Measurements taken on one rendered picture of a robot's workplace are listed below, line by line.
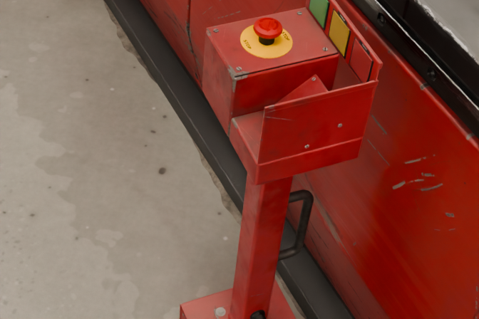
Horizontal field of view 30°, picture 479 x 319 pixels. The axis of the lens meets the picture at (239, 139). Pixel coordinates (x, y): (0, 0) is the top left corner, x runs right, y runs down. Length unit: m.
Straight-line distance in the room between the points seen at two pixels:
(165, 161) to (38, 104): 0.36
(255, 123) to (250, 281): 0.40
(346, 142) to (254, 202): 0.23
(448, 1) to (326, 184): 0.49
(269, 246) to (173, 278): 0.47
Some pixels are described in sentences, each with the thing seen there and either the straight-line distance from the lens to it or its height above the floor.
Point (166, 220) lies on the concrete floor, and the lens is 2.00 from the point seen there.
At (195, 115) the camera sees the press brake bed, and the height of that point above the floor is 0.05.
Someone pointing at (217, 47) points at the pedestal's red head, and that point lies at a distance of 1.22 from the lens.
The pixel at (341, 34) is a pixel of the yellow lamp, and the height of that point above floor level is 0.81.
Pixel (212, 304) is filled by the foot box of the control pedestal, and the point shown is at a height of 0.12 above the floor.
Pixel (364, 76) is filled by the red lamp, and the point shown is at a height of 0.80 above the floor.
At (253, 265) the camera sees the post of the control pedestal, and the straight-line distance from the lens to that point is 1.50.
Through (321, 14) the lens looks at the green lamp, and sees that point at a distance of 1.25.
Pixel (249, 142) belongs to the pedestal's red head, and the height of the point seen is 0.70.
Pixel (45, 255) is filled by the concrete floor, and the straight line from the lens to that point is 1.95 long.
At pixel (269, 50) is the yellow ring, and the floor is 0.78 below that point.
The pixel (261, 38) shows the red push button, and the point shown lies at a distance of 1.22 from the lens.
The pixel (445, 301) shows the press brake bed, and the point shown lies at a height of 0.48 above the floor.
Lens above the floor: 1.57
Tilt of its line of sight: 46 degrees down
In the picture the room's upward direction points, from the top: 6 degrees clockwise
